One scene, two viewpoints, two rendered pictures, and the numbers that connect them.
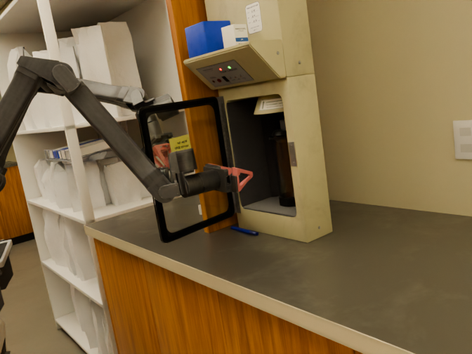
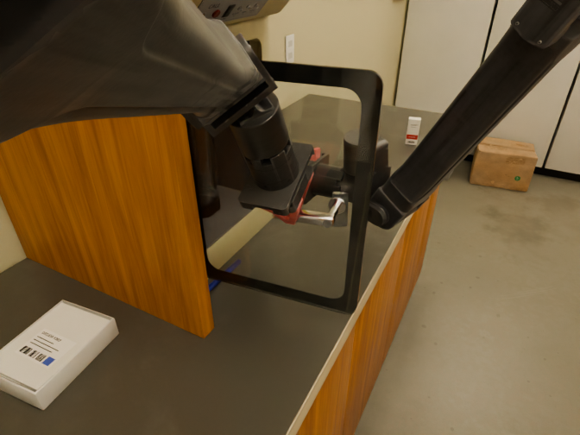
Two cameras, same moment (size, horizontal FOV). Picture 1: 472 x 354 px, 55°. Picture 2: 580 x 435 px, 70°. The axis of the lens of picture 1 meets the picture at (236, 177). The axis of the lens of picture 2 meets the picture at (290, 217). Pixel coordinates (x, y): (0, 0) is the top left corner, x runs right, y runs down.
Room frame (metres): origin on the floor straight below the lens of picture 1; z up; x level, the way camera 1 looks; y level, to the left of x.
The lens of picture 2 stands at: (1.59, 0.65, 1.51)
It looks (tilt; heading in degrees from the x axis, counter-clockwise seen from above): 32 degrees down; 245
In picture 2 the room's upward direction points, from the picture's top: straight up
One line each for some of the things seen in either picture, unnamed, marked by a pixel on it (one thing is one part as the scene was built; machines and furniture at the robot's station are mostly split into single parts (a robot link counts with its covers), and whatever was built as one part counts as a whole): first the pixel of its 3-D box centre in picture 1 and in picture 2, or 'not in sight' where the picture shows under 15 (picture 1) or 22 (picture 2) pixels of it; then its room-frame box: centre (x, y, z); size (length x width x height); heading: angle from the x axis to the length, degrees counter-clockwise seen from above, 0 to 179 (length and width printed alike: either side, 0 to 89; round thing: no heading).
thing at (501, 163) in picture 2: not in sight; (501, 163); (-1.14, -1.30, 0.14); 0.41 x 0.33 x 0.29; 133
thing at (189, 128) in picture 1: (190, 166); (269, 197); (1.38, 0.13, 1.19); 0.30 x 0.01 x 0.40; 134
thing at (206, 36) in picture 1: (209, 39); not in sight; (1.40, 0.02, 1.56); 0.10 x 0.10 x 0.09; 37
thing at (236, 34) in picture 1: (234, 36); not in sight; (1.31, -0.06, 1.54); 0.05 x 0.05 x 0.06; 41
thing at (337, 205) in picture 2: not in sight; (308, 211); (1.35, 0.21, 1.20); 0.10 x 0.05 x 0.03; 134
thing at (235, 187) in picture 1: (237, 176); not in sight; (1.26, 0.00, 1.16); 0.09 x 0.07 x 0.07; 127
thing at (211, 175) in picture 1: (208, 180); not in sight; (1.24, 0.08, 1.16); 0.10 x 0.07 x 0.07; 37
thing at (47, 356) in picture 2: not in sight; (53, 349); (1.74, 0.07, 0.96); 0.16 x 0.12 x 0.04; 42
